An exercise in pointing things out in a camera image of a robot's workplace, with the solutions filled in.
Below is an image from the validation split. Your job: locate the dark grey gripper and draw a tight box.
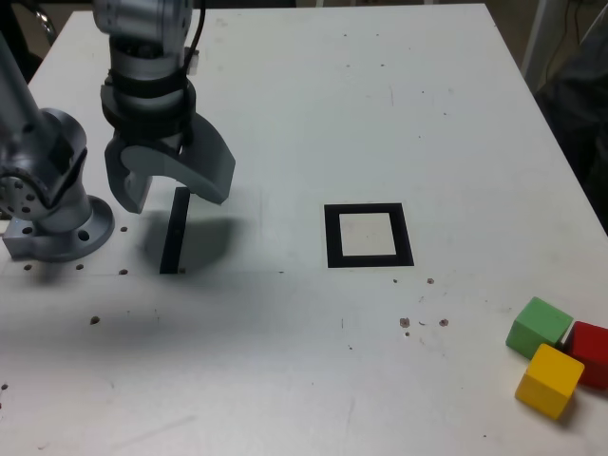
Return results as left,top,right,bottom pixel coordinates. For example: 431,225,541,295
104,113,238,214

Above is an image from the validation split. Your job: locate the green cube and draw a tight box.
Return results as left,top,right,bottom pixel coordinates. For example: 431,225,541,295
505,296,575,361

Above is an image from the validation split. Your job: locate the yellow cube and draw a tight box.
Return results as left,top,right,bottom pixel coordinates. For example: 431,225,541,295
515,343,586,421

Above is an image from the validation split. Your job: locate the red cube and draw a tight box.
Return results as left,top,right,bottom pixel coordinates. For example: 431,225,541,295
562,320,608,391

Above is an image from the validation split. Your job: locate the black tape square outline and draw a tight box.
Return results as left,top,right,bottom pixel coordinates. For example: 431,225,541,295
323,202,415,270

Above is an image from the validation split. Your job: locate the black tape strip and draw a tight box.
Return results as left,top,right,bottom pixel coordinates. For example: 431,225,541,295
159,186,191,276

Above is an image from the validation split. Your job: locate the dark bulky background object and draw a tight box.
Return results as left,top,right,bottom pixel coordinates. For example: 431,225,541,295
534,13,608,238

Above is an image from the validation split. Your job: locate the black cable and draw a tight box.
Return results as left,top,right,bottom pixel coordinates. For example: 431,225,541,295
178,0,208,148

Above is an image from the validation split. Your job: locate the metal chair frame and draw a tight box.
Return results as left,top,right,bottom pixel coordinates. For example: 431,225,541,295
32,9,58,37

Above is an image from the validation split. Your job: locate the white post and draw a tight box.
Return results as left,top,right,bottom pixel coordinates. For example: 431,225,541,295
520,0,562,82

